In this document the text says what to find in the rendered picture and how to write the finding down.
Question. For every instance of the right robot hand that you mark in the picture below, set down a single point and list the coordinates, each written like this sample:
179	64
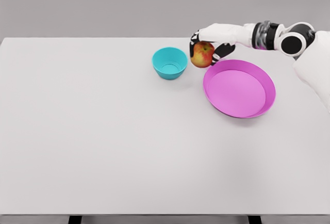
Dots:
215	32

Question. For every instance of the red yellow apple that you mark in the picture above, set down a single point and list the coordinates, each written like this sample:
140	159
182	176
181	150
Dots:
202	54

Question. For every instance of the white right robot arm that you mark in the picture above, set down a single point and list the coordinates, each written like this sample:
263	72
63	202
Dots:
296	40

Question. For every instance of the blue bowl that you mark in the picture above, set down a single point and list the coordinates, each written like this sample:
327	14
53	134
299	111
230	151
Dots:
169	64

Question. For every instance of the pink plate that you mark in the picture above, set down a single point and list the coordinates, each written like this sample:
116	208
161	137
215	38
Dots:
238	88

